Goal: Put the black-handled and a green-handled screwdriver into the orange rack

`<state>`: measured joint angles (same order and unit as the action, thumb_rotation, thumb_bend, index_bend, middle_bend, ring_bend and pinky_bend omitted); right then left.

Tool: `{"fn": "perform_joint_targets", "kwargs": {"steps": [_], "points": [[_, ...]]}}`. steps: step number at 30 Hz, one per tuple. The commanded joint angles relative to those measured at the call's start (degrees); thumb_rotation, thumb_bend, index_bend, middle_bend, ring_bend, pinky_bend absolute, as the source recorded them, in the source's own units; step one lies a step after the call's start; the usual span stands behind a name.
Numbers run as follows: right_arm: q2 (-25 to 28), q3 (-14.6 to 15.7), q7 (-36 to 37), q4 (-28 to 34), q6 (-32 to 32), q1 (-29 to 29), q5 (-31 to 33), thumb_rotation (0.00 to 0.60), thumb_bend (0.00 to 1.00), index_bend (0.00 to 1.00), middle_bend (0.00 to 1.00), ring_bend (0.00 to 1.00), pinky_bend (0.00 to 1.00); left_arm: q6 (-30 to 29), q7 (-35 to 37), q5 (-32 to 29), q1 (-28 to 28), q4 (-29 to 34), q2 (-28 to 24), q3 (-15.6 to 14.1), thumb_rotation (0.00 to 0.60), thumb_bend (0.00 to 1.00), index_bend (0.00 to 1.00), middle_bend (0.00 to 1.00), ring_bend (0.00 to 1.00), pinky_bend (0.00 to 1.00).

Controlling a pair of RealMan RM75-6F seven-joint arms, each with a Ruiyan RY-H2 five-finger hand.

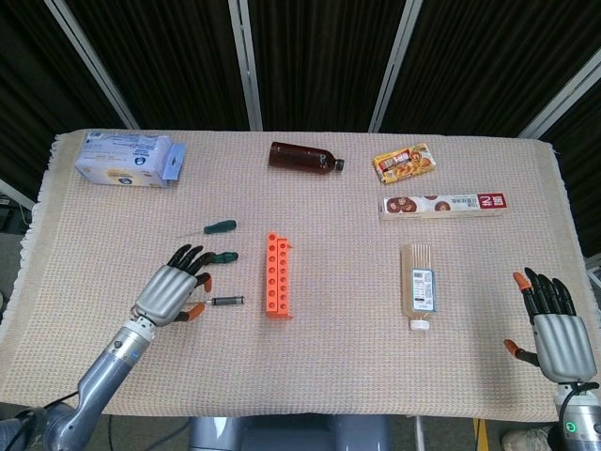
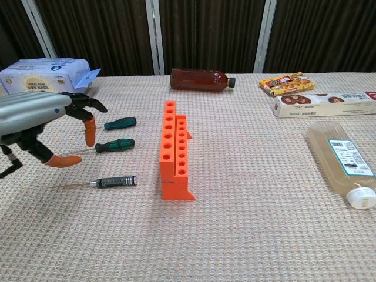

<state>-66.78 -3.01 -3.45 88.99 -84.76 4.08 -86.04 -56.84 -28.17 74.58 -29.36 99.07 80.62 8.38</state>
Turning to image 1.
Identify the green and black screwdriver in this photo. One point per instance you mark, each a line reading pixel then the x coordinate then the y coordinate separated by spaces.
pixel 226 257

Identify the long cookie box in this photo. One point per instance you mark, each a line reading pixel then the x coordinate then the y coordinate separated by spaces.
pixel 441 206

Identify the white partition post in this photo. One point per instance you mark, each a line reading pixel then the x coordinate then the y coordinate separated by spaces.
pixel 563 101
pixel 393 66
pixel 246 66
pixel 92 63

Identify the black metal precision screwdriver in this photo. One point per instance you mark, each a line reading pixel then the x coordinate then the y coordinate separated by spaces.
pixel 227 300

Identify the yellow snack box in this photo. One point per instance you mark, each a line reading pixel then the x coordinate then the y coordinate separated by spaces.
pixel 406 163

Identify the orange tool holder block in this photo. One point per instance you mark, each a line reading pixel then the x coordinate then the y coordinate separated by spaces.
pixel 271 282

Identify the pale clear drink bottle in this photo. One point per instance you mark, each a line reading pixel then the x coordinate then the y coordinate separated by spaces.
pixel 417 282

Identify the beige woven table cloth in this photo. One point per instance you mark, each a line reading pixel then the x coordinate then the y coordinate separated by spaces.
pixel 328 357

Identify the slim green screwdriver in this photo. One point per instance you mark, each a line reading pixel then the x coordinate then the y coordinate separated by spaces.
pixel 220 227

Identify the grey shoe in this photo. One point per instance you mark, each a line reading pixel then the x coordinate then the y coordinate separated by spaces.
pixel 526 441

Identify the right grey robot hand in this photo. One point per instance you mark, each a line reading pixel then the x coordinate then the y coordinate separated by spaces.
pixel 563 343

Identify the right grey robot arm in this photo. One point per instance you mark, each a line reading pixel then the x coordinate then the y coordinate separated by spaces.
pixel 584 418

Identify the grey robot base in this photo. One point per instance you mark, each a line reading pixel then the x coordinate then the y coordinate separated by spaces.
pixel 286 434

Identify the brown drink bottle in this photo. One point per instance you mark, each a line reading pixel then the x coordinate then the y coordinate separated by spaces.
pixel 300 156

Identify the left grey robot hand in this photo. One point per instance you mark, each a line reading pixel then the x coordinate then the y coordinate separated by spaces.
pixel 162 291

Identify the blue tissue pack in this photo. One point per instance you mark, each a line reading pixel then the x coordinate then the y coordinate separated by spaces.
pixel 122 160

